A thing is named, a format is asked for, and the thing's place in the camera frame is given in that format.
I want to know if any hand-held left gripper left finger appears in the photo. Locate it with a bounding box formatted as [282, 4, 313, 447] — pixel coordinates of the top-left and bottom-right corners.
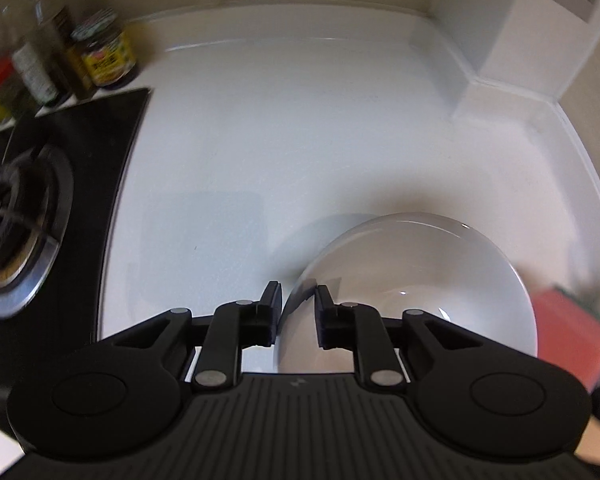
[112, 281, 284, 394]

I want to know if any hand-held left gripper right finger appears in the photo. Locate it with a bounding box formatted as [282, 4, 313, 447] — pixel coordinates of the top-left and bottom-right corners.
[313, 284, 484, 391]

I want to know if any pink and green sponge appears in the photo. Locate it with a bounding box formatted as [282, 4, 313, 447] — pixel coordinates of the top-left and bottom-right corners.
[534, 284, 600, 392]

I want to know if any white bowl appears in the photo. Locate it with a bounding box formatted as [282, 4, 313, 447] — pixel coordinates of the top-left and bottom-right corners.
[275, 211, 539, 375]

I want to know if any black glass gas stove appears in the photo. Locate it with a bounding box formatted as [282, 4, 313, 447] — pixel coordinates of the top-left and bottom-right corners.
[0, 87, 153, 428]

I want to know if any metal gas burner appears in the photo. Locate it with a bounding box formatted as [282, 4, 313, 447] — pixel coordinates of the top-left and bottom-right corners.
[0, 145, 76, 321]

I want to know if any dark jar with yellow label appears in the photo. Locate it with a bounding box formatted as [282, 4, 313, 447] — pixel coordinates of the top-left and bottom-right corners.
[70, 8, 141, 89]

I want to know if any yellow cap clear bottle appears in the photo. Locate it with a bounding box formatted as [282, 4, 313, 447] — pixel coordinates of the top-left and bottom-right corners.
[0, 0, 61, 107]

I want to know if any black cap oil bottle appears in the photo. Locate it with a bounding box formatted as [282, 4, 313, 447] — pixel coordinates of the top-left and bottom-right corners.
[24, 0, 99, 101]

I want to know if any red cap green bottle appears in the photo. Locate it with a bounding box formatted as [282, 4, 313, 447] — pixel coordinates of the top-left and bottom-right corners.
[0, 57, 38, 122]

